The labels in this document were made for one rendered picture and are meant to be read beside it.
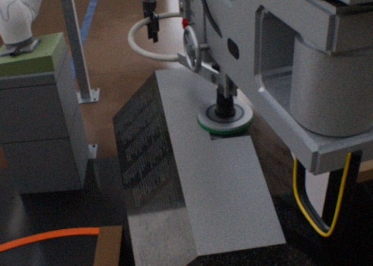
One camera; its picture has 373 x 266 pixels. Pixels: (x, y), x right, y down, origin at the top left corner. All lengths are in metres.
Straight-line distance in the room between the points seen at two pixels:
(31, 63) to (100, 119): 1.15
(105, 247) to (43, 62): 0.96
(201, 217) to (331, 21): 0.76
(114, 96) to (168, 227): 2.31
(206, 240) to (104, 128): 2.08
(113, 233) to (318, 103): 1.57
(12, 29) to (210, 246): 1.58
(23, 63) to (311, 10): 1.75
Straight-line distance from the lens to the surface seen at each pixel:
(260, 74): 1.12
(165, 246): 1.39
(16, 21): 2.40
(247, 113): 1.73
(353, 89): 0.89
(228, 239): 1.28
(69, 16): 3.36
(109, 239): 2.27
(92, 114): 3.44
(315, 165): 0.96
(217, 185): 1.44
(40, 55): 2.33
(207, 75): 1.64
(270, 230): 1.31
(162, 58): 2.04
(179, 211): 1.40
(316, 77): 0.89
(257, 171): 1.50
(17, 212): 2.74
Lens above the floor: 1.80
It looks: 35 degrees down
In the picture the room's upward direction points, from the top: 4 degrees counter-clockwise
